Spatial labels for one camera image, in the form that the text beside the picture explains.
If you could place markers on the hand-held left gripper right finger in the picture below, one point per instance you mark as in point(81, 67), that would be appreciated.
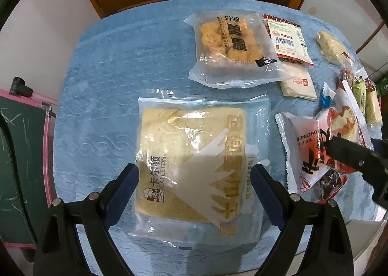
point(268, 200)

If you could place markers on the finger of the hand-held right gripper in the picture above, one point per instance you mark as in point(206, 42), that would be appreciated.
point(348, 150)
point(380, 144)

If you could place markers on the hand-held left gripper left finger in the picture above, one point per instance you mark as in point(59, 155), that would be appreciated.
point(122, 200)

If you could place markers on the red packet with food picture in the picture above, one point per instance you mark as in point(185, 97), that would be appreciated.
point(342, 115)

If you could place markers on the white dark red snack packet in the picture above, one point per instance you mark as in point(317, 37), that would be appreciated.
point(300, 142)

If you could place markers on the beige packet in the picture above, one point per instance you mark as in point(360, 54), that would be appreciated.
point(298, 84)

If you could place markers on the large toast bread packet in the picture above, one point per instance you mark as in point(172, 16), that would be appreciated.
point(182, 142)

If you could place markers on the pale puffed snack packet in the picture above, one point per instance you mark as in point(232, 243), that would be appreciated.
point(330, 47)

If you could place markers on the red label white packet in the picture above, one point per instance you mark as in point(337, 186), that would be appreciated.
point(285, 36)

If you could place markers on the clear fried snack packet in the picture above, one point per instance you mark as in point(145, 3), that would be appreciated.
point(212, 39)

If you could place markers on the yellow small packet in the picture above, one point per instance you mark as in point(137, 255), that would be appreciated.
point(373, 106)

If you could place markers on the blue white small packet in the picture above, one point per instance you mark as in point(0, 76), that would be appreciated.
point(326, 97)

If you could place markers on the green small packet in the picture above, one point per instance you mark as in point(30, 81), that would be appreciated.
point(360, 89)

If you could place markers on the pink framed chalkboard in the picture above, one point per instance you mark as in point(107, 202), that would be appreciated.
point(21, 157)

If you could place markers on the blue towel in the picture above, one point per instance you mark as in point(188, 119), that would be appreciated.
point(106, 81)

